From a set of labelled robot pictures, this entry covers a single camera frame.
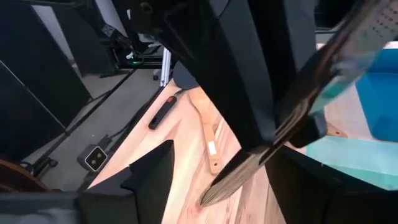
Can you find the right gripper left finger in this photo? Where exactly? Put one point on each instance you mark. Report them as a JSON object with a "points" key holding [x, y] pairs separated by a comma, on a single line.
{"points": [[140, 193]]}

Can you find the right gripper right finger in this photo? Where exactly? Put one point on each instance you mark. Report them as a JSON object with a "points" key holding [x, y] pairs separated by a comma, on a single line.
{"points": [[311, 196]]}

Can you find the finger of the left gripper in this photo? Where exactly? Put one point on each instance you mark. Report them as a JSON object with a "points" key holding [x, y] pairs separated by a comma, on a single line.
{"points": [[230, 77], [286, 37]]}

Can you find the teal translucent plastic bin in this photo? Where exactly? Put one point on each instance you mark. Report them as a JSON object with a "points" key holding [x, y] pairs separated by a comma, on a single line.
{"points": [[357, 158]]}

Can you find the plain wooden spatula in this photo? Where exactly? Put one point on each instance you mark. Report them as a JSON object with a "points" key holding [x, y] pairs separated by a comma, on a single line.
{"points": [[335, 132]]}

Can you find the silver table knife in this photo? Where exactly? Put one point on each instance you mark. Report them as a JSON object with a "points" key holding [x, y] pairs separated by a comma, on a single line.
{"points": [[230, 183]]}

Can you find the blue plastic bin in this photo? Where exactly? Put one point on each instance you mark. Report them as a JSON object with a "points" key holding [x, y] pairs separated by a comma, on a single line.
{"points": [[382, 102]]}

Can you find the brown curved chair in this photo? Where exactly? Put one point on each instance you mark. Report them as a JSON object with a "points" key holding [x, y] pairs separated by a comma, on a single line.
{"points": [[18, 177]]}

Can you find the dark partition panel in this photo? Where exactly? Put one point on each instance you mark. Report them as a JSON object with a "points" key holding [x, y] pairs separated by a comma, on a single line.
{"points": [[31, 77]]}

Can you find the silver aluminium rail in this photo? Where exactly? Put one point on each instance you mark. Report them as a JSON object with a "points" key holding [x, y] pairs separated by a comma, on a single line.
{"points": [[165, 68]]}

